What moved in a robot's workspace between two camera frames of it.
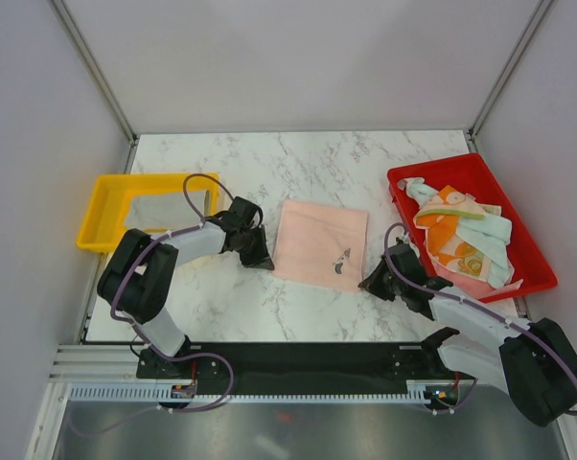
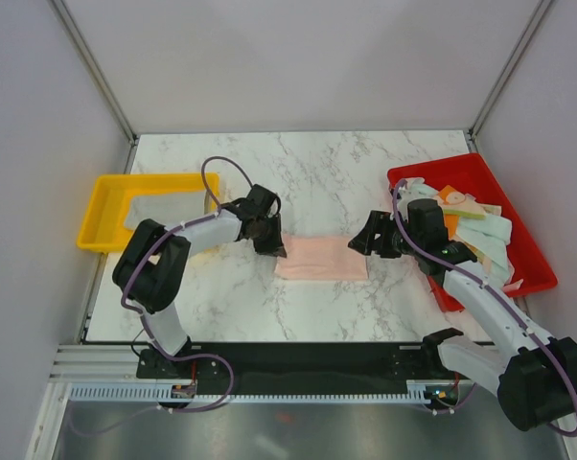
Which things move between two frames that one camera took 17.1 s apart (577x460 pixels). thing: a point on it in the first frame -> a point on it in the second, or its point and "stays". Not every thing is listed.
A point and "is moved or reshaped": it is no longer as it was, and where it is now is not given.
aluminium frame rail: [95, 363] stays
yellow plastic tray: [103, 226] stays
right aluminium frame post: [523, 36] stays
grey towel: [166, 212] stays
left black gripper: [251, 261] -> [275, 245]
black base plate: [296, 364] stays
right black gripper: [372, 284] -> [378, 222]
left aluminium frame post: [68, 21] stays
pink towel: [321, 245] is moved or reshaped
